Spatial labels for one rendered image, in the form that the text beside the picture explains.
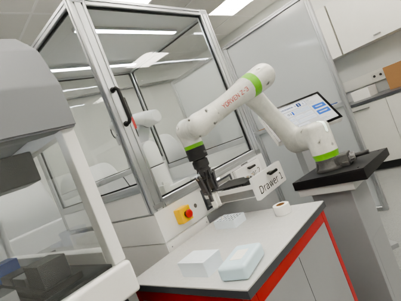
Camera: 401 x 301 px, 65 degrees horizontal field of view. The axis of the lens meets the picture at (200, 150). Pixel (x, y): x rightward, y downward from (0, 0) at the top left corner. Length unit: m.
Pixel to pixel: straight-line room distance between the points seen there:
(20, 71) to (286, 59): 2.58
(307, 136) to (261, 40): 1.88
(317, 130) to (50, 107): 1.17
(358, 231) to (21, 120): 1.45
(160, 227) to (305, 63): 2.21
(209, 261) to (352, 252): 0.89
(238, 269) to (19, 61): 0.89
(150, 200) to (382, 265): 1.12
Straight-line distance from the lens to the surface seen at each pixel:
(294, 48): 3.21
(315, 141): 1.63
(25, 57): 1.15
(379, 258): 1.77
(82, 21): 1.61
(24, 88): 1.05
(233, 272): 0.96
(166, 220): 1.49
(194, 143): 1.41
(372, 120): 4.39
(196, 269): 1.09
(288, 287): 1.10
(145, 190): 1.44
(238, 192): 1.54
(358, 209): 1.64
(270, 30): 3.33
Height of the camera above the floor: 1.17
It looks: 1 degrees down
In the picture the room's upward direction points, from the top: 22 degrees counter-clockwise
